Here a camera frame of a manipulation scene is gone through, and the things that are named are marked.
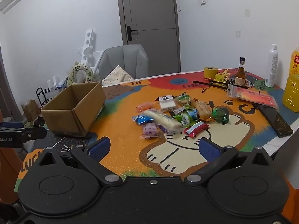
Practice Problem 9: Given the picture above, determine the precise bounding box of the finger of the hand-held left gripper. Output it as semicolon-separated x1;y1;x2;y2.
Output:
22;126;47;143
0;121;26;129

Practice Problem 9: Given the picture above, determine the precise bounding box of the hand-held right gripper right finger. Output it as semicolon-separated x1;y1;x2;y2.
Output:
184;137;275;186

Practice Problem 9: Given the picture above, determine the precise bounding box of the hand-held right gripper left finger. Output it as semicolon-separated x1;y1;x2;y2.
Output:
35;137;123;186

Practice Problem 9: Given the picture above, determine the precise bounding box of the red snack packet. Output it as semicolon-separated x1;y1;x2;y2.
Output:
183;121;210;138

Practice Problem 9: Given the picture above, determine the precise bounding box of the green candy packet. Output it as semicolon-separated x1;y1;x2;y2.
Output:
212;107;230;125

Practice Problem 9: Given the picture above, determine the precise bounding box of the blue green plum packet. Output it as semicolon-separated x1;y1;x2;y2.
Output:
179;111;200;127

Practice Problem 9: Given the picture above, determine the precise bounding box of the rice cracker packet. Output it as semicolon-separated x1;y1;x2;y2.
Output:
194;99;215;122

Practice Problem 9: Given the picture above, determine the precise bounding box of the blue snack packet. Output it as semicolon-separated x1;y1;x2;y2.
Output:
131;114;156;126

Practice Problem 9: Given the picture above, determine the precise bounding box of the dark cookie clear packet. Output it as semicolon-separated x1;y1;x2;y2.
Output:
172;106;187;116

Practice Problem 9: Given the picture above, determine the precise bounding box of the purple snack packet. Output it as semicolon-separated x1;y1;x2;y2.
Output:
140;122;162;139

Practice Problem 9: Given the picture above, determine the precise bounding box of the long white bread packet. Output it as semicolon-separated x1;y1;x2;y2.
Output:
143;108;183;131

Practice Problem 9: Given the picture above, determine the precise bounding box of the green label biscuit packet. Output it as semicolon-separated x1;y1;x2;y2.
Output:
175;94;193;106

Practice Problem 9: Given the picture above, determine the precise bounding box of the orange snack packet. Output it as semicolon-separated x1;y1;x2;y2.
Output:
137;102;156;113

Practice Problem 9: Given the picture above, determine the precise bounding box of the white cake packet black label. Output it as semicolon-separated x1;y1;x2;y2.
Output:
158;95;177;112

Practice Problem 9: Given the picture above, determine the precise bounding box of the small brown cardboard box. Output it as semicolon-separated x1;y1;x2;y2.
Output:
21;100;42;120

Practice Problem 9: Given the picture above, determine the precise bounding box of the black shoe rack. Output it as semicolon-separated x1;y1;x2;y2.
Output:
36;87;59;108

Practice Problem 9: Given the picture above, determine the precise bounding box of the white plastic holder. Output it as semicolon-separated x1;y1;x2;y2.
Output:
47;76;61;90

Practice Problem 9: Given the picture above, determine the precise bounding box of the black clothes hanger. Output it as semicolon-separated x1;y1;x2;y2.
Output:
193;80;249;94

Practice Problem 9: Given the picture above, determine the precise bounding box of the panda print neck pillow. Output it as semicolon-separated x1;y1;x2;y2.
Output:
68;62;94;84

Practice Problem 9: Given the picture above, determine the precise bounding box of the red packet in clear bag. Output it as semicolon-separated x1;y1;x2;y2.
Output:
226;84;279;110

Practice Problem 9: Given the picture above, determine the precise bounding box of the black smartphone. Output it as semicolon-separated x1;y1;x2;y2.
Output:
257;105;293;138

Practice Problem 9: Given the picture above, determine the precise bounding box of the dotted cream cushion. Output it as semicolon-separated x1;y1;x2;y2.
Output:
102;66;135;87

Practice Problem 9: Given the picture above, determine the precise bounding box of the yellow green mesh bundle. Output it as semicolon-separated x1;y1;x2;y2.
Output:
215;69;232;83

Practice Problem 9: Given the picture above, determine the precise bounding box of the yellow tape roll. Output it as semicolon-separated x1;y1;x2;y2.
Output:
204;67;219;80

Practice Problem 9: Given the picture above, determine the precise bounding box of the brown glass bottle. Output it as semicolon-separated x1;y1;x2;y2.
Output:
235;57;246;87

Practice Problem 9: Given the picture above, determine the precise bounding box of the grey chair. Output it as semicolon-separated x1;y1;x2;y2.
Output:
98;44;149;81

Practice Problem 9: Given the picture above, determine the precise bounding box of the orange juice bottle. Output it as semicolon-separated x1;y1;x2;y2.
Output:
282;46;299;112

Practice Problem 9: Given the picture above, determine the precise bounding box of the white spray bottle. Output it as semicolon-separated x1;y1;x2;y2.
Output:
264;44;279;88

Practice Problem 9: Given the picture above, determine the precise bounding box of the white perforated rack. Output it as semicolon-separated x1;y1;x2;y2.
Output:
78;29;104;71

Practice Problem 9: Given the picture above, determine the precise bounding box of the grey door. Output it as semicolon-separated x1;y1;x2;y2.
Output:
117;0;181;74

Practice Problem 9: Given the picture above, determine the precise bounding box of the black door handle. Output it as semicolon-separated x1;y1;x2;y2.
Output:
126;26;138;41

